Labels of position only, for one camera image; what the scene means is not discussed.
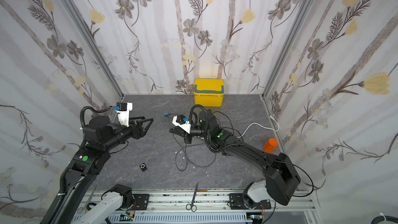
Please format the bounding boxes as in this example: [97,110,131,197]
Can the black mp3 player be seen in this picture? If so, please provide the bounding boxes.
[140,163,147,172]

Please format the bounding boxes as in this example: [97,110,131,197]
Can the white slotted cable duct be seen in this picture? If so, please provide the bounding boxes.
[108,212,253,224]

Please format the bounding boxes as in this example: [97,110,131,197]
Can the orange cylindrical bottle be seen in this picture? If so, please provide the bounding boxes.
[262,138,278,153]

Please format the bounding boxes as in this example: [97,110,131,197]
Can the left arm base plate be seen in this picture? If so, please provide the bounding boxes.
[127,194,150,212]

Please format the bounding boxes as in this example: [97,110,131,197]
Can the yellow storage box grey handle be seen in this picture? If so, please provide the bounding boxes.
[194,78,224,107]

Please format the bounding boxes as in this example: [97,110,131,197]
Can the dark grey usb cable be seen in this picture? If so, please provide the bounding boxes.
[175,136,190,172]

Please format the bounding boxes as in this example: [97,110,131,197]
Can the black usb cable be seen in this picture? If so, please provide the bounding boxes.
[212,110,245,156]

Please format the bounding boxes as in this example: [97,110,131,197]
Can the white power strip cord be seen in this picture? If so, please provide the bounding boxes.
[240,114,280,138]

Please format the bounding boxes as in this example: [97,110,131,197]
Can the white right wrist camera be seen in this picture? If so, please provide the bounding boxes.
[172,115,191,134]

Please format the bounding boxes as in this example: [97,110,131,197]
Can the black handled scissors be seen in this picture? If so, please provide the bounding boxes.
[186,183,199,212]

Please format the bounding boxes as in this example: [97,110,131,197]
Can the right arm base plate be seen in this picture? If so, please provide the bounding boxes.
[227,193,272,210]

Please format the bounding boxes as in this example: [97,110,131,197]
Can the silver surgical scissors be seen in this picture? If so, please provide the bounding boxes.
[77,188,96,214]

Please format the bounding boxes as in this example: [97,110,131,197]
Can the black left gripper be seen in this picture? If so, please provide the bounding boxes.
[101,114,153,152]

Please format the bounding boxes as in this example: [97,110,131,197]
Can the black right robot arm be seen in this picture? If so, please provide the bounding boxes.
[170,110,301,208]

